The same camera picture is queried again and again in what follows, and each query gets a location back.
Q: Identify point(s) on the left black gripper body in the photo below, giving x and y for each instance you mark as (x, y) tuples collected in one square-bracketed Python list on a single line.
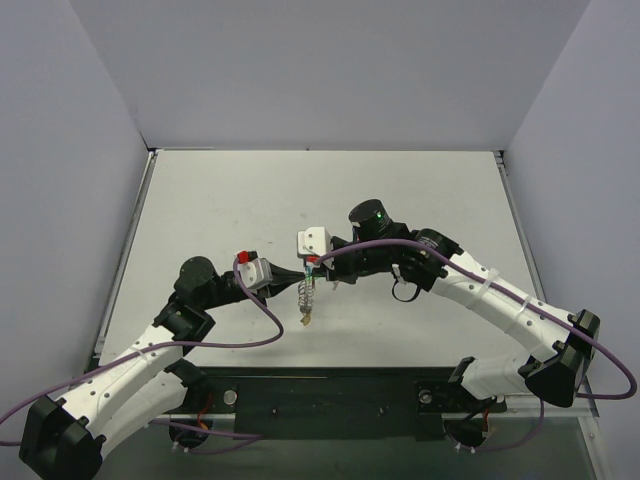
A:
[(274, 279)]

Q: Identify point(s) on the large keyring blue handle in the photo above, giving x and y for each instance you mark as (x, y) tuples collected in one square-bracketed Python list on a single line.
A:
[(306, 291)]

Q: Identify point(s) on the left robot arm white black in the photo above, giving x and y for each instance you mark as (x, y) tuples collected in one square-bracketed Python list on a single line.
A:
[(69, 437)]

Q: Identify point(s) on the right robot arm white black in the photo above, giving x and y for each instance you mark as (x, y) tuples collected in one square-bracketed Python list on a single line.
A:
[(556, 345)]

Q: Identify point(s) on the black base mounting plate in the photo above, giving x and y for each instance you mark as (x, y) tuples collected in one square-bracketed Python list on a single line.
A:
[(339, 403)]

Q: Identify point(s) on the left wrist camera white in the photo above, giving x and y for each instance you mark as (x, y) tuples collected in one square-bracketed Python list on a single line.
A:
[(254, 271)]

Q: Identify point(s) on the aluminium rail frame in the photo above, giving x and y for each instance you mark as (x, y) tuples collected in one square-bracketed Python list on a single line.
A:
[(215, 203)]

